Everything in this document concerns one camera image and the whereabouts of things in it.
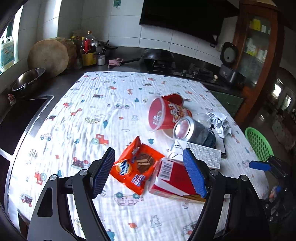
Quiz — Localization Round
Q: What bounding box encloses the black gas stove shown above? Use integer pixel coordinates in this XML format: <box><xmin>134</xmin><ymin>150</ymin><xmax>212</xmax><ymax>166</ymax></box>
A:
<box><xmin>149</xmin><ymin>60</ymin><xmax>225</xmax><ymax>86</ymax></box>

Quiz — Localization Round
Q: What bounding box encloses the white printed paper box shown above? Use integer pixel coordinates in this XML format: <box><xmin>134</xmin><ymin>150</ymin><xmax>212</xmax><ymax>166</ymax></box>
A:
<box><xmin>168</xmin><ymin>140</ymin><xmax>221</xmax><ymax>169</ymax></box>

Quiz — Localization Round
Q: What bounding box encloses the clear plastic cup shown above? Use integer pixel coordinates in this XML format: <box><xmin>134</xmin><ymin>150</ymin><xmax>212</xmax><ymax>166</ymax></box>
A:
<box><xmin>193</xmin><ymin>113</ymin><xmax>211</xmax><ymax>128</ymax></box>

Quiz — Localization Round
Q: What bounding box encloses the black wok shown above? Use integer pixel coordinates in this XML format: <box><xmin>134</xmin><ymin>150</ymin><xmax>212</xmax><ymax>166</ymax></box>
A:
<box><xmin>121</xmin><ymin>49</ymin><xmax>176</xmax><ymax>70</ymax></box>

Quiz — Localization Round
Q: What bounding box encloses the steel bowl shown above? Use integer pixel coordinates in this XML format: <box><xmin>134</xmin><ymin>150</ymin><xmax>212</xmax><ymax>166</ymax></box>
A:
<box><xmin>11</xmin><ymin>67</ymin><xmax>46</xmax><ymax>94</ymax></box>

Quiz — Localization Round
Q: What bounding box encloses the red cartoon paper cup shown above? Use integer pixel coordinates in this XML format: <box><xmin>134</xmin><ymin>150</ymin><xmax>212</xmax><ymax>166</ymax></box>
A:
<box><xmin>145</xmin><ymin>93</ymin><xmax>193</xmax><ymax>132</ymax></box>

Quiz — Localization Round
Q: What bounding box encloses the yellow-label oil bottle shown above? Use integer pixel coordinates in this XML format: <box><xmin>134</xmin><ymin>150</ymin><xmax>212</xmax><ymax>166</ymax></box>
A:
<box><xmin>81</xmin><ymin>31</ymin><xmax>97</xmax><ymax>66</ymax></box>

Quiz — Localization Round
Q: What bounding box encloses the detergent bottle on windowsill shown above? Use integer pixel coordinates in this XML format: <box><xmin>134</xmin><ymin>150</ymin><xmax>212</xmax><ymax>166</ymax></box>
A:
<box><xmin>1</xmin><ymin>36</ymin><xmax>15</xmax><ymax>73</ymax></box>

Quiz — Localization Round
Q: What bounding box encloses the green plastic basket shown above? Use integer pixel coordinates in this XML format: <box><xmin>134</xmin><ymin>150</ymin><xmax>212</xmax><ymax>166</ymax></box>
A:
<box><xmin>245</xmin><ymin>127</ymin><xmax>274</xmax><ymax>162</ymax></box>

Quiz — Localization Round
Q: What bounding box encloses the printed white tablecloth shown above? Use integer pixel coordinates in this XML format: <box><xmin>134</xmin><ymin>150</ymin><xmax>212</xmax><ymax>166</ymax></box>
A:
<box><xmin>7</xmin><ymin>71</ymin><xmax>270</xmax><ymax>241</ymax></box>

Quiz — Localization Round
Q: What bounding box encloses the round wooden chopping board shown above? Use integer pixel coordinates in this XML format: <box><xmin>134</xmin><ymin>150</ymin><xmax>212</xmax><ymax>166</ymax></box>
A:
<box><xmin>27</xmin><ymin>37</ymin><xmax>77</xmax><ymax>77</ymax></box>

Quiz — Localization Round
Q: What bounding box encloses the black range hood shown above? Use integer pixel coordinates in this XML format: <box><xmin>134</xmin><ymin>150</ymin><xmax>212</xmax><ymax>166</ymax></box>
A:
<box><xmin>139</xmin><ymin>0</ymin><xmax>239</xmax><ymax>46</ymax></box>

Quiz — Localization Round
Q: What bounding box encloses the black rice cooker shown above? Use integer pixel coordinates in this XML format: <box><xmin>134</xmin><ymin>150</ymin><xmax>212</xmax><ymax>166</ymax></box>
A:
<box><xmin>219</xmin><ymin>42</ymin><xmax>245</xmax><ymax>86</ymax></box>

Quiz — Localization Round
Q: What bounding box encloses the blue Pepsi can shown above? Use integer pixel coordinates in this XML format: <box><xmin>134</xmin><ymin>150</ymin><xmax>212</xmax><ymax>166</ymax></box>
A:
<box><xmin>173</xmin><ymin>116</ymin><xmax>216</xmax><ymax>148</ymax></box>

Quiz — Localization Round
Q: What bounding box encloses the wooden glass cabinet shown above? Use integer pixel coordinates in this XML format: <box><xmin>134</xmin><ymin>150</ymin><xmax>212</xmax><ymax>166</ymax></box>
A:
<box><xmin>233</xmin><ymin>1</ymin><xmax>285</xmax><ymax>128</ymax></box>

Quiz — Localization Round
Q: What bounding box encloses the pink cloth rag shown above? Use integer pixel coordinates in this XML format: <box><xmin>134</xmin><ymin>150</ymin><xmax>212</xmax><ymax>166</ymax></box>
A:
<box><xmin>107</xmin><ymin>58</ymin><xmax>124</xmax><ymax>69</ymax></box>

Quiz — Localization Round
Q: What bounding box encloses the orange Ovaltine snack wrapper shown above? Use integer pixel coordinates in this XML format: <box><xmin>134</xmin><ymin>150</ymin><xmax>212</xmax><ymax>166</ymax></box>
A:
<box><xmin>110</xmin><ymin>137</ymin><xmax>164</xmax><ymax>195</ymax></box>

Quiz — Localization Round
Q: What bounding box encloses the red milk carton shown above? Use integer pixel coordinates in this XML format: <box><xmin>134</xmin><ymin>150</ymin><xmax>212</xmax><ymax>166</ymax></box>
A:
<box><xmin>148</xmin><ymin>158</ymin><xmax>205</xmax><ymax>203</ymax></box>

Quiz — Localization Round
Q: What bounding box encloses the small white jar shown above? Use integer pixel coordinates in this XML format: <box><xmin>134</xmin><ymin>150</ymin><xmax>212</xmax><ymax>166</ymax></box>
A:
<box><xmin>97</xmin><ymin>52</ymin><xmax>105</xmax><ymax>66</ymax></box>

